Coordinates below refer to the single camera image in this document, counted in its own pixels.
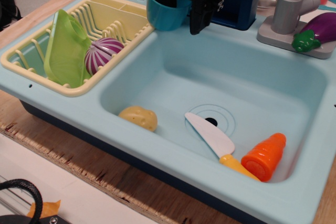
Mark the teal plastic cup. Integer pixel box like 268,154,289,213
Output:
146,0,192,31

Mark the pale yellow drying rack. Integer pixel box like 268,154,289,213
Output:
1,0,154,97

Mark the light blue toy sink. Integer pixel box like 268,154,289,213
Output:
0,0,336,224

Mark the purple white toy onion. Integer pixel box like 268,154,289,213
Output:
85,37,124,76

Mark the grey toy faucet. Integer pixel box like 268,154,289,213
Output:
257,0,335,59

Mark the yellow toy potato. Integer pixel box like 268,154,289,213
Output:
119,106,158,132

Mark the green plastic plate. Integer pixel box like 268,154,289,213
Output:
44,9,91,88

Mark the teal plastic utensil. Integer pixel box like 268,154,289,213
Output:
318,5,336,12

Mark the purple toy eggplant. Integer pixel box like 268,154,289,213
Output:
291,12,335,52

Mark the black bag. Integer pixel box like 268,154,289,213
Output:
1,0,22,31

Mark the orange toy carrot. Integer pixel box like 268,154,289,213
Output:
241,133,287,182

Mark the orange tape piece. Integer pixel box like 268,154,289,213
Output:
27,200,61,218

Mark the white toy knife yellow handle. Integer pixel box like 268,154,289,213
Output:
185,112,260,181

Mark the black braided cable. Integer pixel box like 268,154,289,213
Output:
0,178,44,221

